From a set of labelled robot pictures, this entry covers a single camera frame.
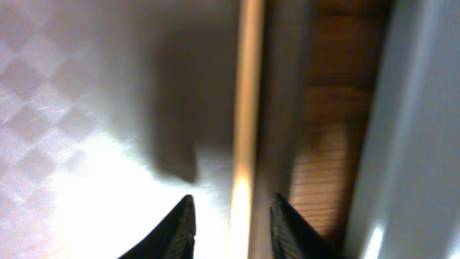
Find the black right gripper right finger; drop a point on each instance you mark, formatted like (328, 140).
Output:
(292, 237)

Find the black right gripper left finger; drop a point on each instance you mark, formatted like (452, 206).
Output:
(172, 238)

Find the grey dishwasher rack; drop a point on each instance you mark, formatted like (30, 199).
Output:
(406, 197)

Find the brown serving tray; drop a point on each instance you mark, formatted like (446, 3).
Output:
(113, 111)

